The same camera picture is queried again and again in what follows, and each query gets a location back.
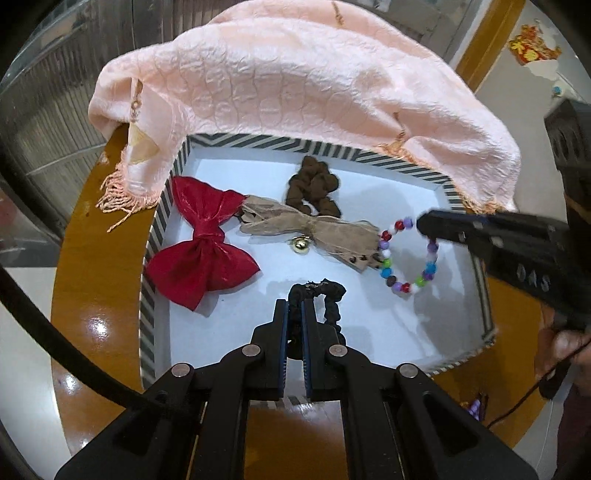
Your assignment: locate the multicolour bead bracelet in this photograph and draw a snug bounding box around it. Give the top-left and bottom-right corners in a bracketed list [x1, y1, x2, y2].
[377, 218, 440, 296]

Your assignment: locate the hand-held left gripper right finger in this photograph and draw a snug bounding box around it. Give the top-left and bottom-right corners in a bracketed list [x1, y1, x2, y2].
[301, 299, 539, 480]

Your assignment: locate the beige bow with bell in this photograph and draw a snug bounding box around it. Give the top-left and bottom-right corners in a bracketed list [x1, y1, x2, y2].
[238, 195, 385, 274]

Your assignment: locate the pink fringed cloth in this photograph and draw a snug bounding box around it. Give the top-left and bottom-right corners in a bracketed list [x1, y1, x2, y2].
[88, 0, 523, 232]

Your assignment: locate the wooden door frame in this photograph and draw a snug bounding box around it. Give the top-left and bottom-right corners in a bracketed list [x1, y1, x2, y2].
[455, 0, 525, 90]

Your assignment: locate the person's right hand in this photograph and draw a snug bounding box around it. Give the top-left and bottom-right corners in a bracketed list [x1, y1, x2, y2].
[536, 314, 591, 386]

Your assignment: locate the black scrunchie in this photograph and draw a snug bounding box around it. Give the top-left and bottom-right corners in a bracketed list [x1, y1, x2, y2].
[287, 278, 347, 361]

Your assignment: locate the brown scrunchie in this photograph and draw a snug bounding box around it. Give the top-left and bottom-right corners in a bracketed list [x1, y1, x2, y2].
[285, 155, 342, 217]

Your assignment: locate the thick black cable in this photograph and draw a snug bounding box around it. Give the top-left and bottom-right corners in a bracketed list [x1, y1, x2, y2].
[0, 265, 197, 412]

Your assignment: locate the red gold wall decoration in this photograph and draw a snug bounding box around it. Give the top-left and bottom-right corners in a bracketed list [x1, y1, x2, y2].
[508, 21, 562, 66]

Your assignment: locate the red satin bow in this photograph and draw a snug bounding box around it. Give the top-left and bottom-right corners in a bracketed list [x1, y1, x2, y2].
[145, 175, 260, 311]

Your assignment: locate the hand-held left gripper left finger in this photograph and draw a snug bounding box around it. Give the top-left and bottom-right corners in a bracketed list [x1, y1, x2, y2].
[54, 299, 290, 480]

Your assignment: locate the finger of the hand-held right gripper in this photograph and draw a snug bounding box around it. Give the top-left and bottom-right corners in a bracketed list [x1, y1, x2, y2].
[425, 209, 568, 241]
[417, 217, 491, 265]

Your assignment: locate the metal door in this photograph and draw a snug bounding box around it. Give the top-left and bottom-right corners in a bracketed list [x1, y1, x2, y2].
[0, 0, 259, 243]

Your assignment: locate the striped white tray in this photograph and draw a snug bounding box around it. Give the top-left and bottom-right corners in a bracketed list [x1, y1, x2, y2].
[137, 132, 498, 408]

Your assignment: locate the thin black wire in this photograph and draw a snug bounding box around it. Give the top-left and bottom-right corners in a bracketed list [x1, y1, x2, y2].
[487, 339, 591, 428]

